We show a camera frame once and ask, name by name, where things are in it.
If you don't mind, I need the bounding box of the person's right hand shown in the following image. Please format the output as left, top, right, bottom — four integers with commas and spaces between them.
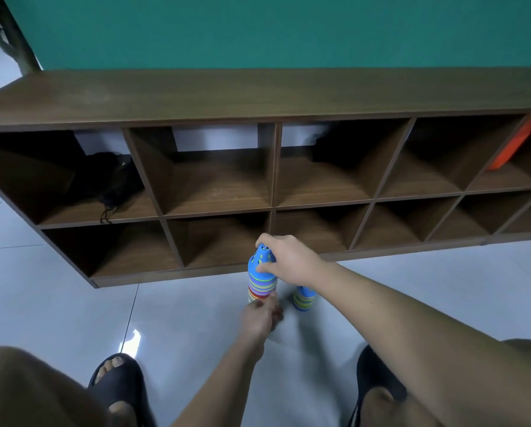
255, 233, 327, 289

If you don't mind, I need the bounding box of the person's left hand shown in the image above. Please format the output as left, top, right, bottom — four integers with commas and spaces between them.
240, 291, 285, 353

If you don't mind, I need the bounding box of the blue striped clog shoe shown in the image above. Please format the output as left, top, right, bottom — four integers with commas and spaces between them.
292, 285, 318, 312
247, 243, 279, 304

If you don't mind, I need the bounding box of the person's left forearm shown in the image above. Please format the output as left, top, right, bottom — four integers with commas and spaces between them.
171, 338, 267, 427

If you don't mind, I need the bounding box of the person's right forearm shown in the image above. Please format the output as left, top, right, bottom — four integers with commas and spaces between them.
320, 261, 531, 427

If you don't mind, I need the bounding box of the black right slipper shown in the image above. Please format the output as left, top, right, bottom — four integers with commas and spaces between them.
347, 344, 409, 427

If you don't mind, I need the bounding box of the black slipper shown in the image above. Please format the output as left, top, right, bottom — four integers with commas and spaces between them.
347, 344, 409, 427
87, 353, 156, 427

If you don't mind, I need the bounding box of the brown wooden cubby shelf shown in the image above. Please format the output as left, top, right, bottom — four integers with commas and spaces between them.
0, 67, 531, 289

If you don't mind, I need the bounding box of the person's right foot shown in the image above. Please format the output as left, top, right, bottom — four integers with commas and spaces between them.
360, 387, 426, 427

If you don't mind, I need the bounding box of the person's foot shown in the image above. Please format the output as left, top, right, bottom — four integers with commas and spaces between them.
360, 387, 426, 427
97, 356, 138, 427

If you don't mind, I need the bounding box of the black left slipper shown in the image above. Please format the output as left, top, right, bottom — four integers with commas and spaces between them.
87, 353, 156, 427

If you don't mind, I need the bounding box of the black bag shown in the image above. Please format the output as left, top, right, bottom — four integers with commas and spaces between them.
68, 151, 145, 225

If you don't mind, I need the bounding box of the person's left foot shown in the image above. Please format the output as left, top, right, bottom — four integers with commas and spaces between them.
97, 356, 138, 427

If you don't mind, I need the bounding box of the person's left leg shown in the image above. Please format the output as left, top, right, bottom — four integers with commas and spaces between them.
0, 346, 111, 427

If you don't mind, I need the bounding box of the person's leg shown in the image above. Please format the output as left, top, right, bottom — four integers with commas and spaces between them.
0, 346, 111, 427
499, 338, 531, 374

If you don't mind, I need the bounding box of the person's right leg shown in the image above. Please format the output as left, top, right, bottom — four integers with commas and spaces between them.
499, 338, 531, 374

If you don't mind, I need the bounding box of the orange flat object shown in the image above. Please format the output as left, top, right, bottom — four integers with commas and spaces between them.
487, 113, 531, 171

